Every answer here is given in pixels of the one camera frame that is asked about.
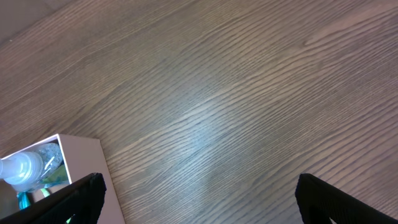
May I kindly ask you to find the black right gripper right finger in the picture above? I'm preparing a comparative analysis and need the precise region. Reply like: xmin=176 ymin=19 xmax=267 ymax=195
xmin=295 ymin=173 xmax=397 ymax=224

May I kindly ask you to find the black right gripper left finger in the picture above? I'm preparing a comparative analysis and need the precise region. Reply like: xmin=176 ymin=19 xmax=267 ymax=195
xmin=1 ymin=173 xmax=106 ymax=224

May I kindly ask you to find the green white toothbrush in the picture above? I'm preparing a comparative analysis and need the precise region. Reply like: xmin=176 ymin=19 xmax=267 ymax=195
xmin=17 ymin=189 xmax=51 ymax=210

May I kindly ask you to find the clear soap pump bottle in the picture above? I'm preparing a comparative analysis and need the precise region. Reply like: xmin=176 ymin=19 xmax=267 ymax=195
xmin=1 ymin=142 xmax=69 ymax=192

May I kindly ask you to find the white cardboard box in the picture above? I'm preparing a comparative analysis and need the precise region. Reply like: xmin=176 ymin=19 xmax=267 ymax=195
xmin=0 ymin=133 xmax=126 ymax=224

